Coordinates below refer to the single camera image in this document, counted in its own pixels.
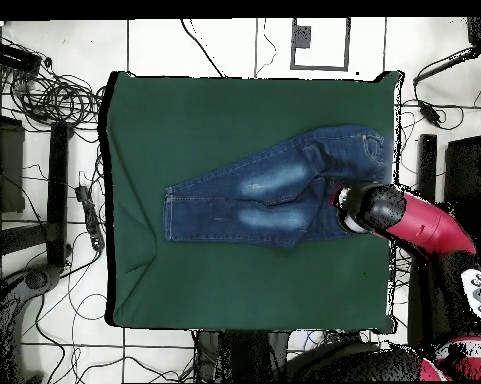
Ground dark grey tripod base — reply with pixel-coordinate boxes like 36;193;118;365
0;263;63;383

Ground black power adapter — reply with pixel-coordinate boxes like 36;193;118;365
417;99;443;128

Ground blue denim jeans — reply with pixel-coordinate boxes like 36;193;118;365
162;124;394;252

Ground tangled black cable coil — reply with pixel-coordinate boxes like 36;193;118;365
7;67;109;133

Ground black stand beam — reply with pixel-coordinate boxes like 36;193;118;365
45;120;71;269
417;133;439;197

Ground dark green table cloth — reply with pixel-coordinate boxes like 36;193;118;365
97;70;403;335

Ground small grey box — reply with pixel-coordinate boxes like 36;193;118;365
292;24;312;49

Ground dark flat panel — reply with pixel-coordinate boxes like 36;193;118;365
0;113;26;215
441;134;481;225

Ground black electronics box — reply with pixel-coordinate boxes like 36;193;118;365
0;40;43;74

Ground black power strip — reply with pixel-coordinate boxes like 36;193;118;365
74;184;106;252

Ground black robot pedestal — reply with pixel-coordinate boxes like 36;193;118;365
193;329;289;383

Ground grey rectangular frame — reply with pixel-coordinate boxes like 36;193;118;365
289;17;351;73

